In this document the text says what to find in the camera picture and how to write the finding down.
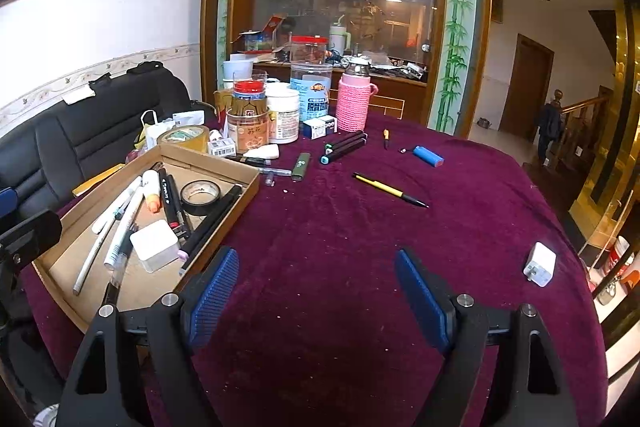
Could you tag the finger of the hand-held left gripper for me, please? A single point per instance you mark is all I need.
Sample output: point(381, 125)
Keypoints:
point(6, 203)
point(30, 234)

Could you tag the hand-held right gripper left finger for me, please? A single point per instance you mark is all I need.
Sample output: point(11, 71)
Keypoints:
point(215, 292)

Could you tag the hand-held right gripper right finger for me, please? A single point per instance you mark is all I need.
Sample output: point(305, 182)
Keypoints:
point(420, 297)

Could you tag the shallow cardboard box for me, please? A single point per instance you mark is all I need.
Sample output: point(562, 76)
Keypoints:
point(145, 289)

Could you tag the white marker pen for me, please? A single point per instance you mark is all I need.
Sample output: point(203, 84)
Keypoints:
point(100, 247)
point(117, 207)

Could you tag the white charger cube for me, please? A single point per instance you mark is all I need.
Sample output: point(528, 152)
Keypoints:
point(155, 246)
point(539, 264)

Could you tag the white glue bottle orange cap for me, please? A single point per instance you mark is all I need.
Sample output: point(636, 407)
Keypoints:
point(151, 194)

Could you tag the black marker pink end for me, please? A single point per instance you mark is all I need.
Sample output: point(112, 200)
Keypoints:
point(212, 224)

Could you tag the black tape roll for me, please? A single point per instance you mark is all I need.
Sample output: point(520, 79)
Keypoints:
point(200, 211)

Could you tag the yellow folder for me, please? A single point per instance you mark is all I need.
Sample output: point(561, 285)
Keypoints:
point(97, 180)

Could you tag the black marker red end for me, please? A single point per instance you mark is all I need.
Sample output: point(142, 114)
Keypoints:
point(165, 197)

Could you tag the black leather sofa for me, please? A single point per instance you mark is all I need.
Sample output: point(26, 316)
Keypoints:
point(85, 127)

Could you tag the yellow and black pen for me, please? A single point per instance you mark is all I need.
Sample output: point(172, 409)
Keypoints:
point(390, 189)

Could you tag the purple tablecloth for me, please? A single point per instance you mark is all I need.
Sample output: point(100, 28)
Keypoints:
point(325, 232)

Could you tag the clear silver pen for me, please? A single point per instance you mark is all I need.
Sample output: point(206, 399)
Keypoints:
point(277, 172)

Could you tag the thin black pen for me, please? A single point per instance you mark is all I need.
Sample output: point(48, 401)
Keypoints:
point(250, 160)

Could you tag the blue lighter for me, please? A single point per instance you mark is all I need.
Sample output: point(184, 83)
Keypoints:
point(428, 156)

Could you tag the small white card box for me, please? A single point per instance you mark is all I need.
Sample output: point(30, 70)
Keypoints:
point(221, 148)

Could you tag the green lighter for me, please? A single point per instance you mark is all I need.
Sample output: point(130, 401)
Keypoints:
point(300, 166)

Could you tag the brown packing tape roll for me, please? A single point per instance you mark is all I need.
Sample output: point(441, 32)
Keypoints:
point(184, 139)

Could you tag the small yellow black pen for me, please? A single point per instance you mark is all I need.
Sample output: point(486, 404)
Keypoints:
point(385, 138)

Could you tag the black marker green end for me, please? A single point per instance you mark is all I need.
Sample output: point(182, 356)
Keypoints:
point(345, 141)

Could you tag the white plastic bag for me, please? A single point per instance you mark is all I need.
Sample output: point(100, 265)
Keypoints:
point(162, 122)

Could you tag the amber jar red lid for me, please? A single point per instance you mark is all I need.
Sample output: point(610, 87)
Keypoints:
point(248, 119)

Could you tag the yellow carton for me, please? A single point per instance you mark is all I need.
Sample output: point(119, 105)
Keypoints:
point(222, 103)

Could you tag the white plastic canister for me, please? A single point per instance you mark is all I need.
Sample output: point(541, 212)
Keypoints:
point(282, 114)

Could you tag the small blue white box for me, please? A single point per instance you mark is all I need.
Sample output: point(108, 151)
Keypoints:
point(320, 127)

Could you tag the red and white bottle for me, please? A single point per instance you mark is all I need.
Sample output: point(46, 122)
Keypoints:
point(619, 264)

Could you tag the pink knit covered bottle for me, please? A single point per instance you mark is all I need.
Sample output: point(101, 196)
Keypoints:
point(355, 102)

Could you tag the white cup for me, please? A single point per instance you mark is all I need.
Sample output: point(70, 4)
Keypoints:
point(237, 73)

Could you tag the clear jar blue label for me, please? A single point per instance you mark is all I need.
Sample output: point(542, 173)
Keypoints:
point(311, 89)

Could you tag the wooden door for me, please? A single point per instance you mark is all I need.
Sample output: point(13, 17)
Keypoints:
point(525, 87)

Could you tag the wooden stair railing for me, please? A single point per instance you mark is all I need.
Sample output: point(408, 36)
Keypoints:
point(585, 122)

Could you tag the gold pillar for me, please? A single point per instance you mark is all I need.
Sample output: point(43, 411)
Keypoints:
point(607, 132)

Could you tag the colourful box on cabinet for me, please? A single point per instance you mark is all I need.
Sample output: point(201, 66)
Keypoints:
point(257, 39)

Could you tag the clear jar red lid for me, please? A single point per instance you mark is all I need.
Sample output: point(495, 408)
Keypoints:
point(309, 49)

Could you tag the white tumbler green lid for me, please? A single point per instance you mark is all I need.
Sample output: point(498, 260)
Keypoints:
point(339, 38)

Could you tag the glass partition bamboo frame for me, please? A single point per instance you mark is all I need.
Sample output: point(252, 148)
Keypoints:
point(457, 32)

